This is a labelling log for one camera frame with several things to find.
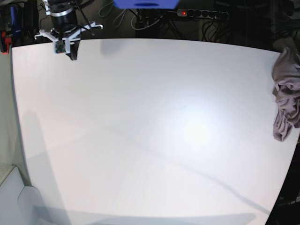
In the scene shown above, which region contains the black power strip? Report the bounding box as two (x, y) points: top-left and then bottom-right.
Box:
(176, 8), (229, 20)

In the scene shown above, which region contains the mauve t-shirt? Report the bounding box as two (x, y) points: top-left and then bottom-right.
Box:
(272, 47), (300, 142)

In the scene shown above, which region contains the red and black clamp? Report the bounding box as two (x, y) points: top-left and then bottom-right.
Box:
(0, 6), (17, 54)

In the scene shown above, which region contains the white cable loop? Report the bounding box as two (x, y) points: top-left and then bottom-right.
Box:
(98, 4), (139, 30)

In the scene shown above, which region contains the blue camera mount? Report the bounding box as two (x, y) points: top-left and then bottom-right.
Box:
(114, 0), (179, 9)

